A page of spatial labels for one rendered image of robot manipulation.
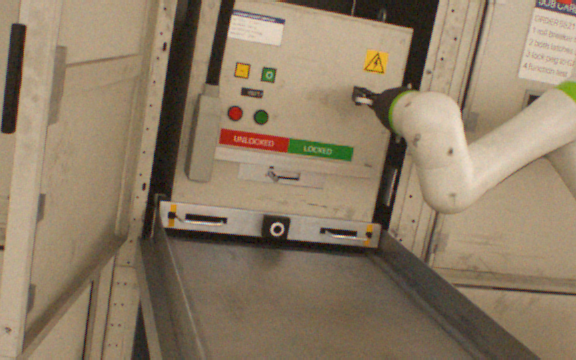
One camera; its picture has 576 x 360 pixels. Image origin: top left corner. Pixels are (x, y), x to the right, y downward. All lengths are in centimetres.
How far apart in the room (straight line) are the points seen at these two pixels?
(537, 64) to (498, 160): 47
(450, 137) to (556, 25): 62
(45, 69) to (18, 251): 23
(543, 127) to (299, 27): 56
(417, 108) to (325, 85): 41
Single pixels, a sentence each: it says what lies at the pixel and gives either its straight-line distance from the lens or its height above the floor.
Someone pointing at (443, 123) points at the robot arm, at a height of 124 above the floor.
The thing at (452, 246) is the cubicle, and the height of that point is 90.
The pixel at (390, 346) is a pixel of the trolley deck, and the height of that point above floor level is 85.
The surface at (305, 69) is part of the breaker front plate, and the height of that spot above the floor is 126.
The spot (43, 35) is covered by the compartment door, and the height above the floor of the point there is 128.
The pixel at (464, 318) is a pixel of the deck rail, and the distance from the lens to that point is 140.
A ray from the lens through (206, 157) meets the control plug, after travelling 146.
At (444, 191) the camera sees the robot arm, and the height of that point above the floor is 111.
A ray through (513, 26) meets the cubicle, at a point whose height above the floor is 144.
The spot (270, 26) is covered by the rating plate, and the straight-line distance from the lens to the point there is 157.
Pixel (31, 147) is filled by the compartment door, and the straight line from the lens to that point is 91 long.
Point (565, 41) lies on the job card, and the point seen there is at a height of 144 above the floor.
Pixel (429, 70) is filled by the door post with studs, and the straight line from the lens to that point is 166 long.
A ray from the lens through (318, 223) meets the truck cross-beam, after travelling 167.
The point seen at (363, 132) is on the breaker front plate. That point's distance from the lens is 167.
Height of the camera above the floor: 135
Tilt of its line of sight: 12 degrees down
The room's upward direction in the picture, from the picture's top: 11 degrees clockwise
